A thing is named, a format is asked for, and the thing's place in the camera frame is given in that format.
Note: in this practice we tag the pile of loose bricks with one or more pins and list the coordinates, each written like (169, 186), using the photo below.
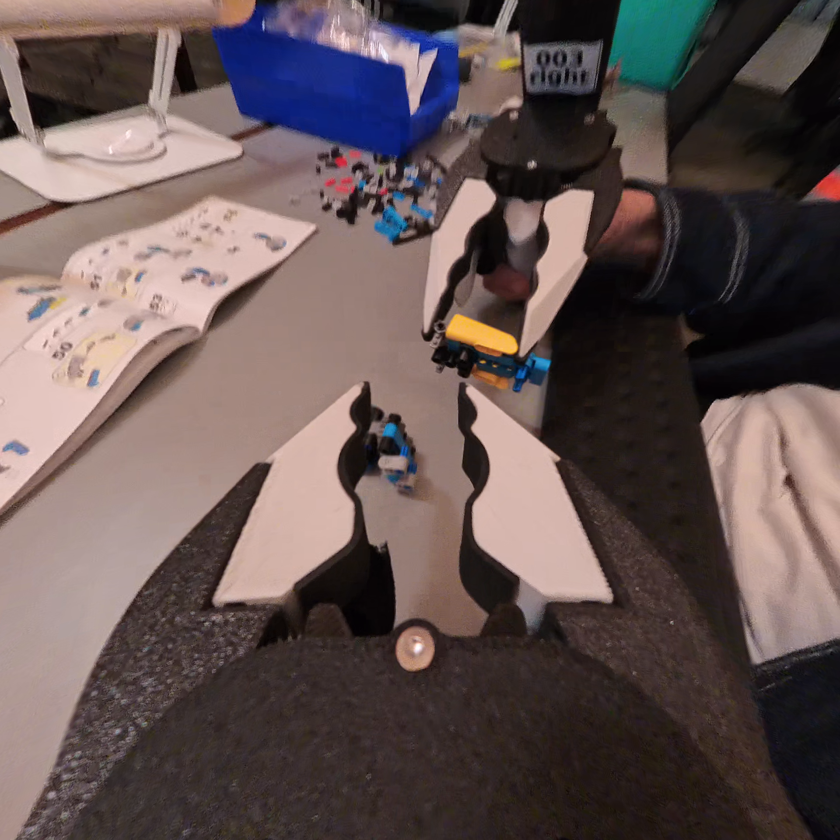
(374, 190)

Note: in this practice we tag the white garment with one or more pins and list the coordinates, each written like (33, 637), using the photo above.
(774, 525)

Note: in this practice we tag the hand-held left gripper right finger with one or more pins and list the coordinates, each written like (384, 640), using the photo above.
(531, 525)

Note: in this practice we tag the green plastic bin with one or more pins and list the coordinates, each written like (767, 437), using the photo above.
(656, 39)

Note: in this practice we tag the clear plastic packets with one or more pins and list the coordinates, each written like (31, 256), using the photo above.
(341, 26)

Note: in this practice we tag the person's right forearm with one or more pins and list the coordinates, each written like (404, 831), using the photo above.
(741, 275)

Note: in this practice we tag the grey desk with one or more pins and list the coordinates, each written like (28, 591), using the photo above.
(229, 426)

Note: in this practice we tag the white desk lamp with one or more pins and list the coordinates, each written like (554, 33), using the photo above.
(98, 157)

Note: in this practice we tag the black blue domed brick assembly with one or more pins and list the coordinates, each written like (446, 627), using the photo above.
(394, 453)

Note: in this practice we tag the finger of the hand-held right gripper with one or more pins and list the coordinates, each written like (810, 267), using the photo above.
(564, 262)
(453, 249)

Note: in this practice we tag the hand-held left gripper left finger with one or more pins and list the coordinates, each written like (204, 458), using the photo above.
(295, 525)

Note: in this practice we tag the open instruction booklet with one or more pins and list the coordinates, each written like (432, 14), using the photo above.
(131, 295)

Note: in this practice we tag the yellow blue brick assembly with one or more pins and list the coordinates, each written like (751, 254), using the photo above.
(482, 334)

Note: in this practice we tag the blue plastic bin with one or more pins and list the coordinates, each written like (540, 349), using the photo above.
(328, 92)

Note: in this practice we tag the person's right hand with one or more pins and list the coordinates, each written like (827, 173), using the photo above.
(630, 226)

